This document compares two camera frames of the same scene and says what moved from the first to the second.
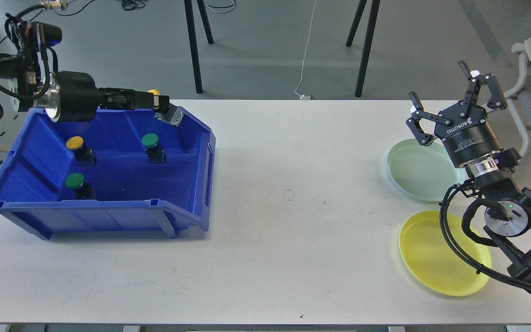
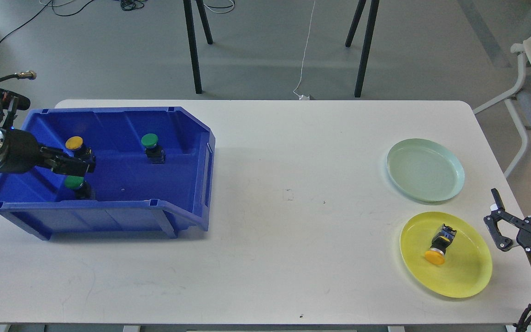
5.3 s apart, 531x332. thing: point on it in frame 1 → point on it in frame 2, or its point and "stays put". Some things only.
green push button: (156, 155) stays put
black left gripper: (73, 97) → (13, 151)
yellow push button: (174, 115) → (435, 255)
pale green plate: (427, 173) stays put
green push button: (83, 189) stays put
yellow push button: (84, 156) stays put
